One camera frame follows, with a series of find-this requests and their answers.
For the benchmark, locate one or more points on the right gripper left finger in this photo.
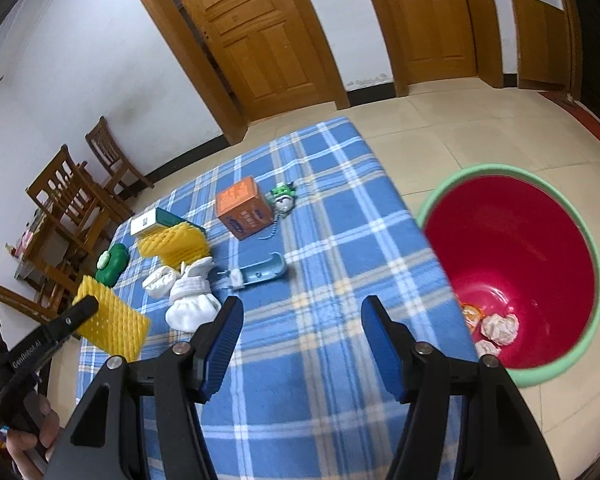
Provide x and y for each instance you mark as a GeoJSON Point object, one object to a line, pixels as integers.
{"type": "Point", "coordinates": [105, 436]}

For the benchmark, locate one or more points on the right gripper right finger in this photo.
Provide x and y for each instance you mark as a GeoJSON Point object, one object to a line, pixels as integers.
{"type": "Point", "coordinates": [499, 437]}

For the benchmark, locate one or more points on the cream paper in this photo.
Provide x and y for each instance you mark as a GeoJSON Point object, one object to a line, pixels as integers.
{"type": "Point", "coordinates": [486, 347]}
{"type": "Point", "coordinates": [500, 329]}

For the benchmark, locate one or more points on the yellow foam net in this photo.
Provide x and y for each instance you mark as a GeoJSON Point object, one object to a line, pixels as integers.
{"type": "Point", "coordinates": [115, 328]}
{"type": "Point", "coordinates": [178, 244]}

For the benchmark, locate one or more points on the orange snack bread packet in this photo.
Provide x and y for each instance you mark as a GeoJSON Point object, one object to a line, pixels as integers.
{"type": "Point", "coordinates": [472, 316]}

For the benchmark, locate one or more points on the white plastic bag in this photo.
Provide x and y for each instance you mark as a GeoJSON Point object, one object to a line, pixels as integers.
{"type": "Point", "coordinates": [191, 300]}

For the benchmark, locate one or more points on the blue plastic tray wrapper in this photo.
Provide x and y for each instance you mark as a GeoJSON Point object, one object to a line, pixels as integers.
{"type": "Point", "coordinates": [269, 269]}

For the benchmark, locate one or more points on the teal white box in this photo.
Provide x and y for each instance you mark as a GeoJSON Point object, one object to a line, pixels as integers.
{"type": "Point", "coordinates": [157, 219]}

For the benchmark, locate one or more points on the orange cardboard box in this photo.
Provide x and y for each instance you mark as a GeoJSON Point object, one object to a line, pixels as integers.
{"type": "Point", "coordinates": [243, 208]}

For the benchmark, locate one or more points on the person's left hand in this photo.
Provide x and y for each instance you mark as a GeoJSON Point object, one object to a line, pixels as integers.
{"type": "Point", "coordinates": [19, 442]}

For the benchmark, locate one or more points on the wooden chair at left edge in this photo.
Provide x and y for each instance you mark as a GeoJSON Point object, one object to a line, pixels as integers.
{"type": "Point", "coordinates": [40, 309]}

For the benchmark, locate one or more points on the green flower-shaped container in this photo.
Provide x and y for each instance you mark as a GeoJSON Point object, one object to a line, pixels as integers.
{"type": "Point", "coordinates": [111, 264]}

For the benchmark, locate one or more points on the red bin green rim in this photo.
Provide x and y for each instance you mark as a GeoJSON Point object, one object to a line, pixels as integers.
{"type": "Point", "coordinates": [511, 243]}

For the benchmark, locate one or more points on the wooden dining table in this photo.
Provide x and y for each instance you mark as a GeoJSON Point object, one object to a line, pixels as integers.
{"type": "Point", "coordinates": [60, 239]}

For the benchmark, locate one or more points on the near wooden chair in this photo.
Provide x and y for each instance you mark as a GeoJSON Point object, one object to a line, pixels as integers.
{"type": "Point", "coordinates": [75, 199]}

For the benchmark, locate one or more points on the blue plaid tablecloth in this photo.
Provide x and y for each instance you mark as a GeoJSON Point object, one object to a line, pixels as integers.
{"type": "Point", "coordinates": [302, 398]}

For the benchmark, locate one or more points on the far wooden chair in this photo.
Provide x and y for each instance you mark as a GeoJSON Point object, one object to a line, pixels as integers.
{"type": "Point", "coordinates": [111, 157]}

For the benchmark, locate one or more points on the red door mat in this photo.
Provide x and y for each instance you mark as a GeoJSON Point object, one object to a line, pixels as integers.
{"type": "Point", "coordinates": [566, 102]}

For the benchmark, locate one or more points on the right wooden door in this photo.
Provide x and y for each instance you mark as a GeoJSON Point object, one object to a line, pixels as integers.
{"type": "Point", "coordinates": [430, 40]}

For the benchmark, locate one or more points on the left wooden door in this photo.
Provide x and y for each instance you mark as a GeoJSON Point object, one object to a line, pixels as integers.
{"type": "Point", "coordinates": [250, 59]}

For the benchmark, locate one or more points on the green toy figure keychain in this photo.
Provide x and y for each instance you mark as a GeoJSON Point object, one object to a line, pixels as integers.
{"type": "Point", "coordinates": [282, 198]}

